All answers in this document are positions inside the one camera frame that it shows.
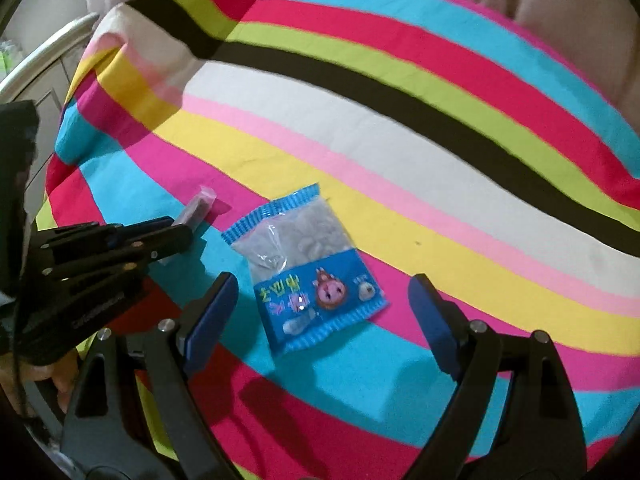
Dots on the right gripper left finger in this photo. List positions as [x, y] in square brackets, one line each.
[105, 432]

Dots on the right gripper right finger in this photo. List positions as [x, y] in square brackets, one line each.
[513, 413]

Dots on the pink candy wrapper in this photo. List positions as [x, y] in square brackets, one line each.
[195, 212]

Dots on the blue clear snack packet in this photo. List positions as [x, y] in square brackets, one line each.
[309, 279]

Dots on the left hand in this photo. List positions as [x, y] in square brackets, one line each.
[62, 373]

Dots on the white cabinet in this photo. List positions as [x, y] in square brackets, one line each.
[44, 78]

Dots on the colourful striped cloth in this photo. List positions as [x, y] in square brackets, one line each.
[448, 141]

